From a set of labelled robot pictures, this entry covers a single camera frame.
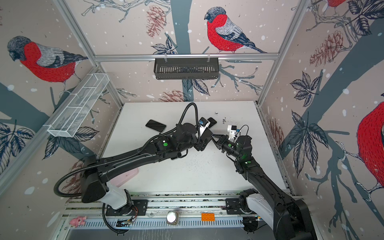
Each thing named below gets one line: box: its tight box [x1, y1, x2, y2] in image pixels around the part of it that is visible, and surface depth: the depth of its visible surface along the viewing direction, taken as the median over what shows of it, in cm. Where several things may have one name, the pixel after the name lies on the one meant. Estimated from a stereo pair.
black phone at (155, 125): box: [145, 119, 167, 133], surface depth 109 cm
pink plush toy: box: [69, 215, 87, 228], surface depth 70 cm
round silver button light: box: [166, 210, 179, 225], surface depth 64 cm
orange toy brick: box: [201, 213, 216, 222], surface depth 71 cm
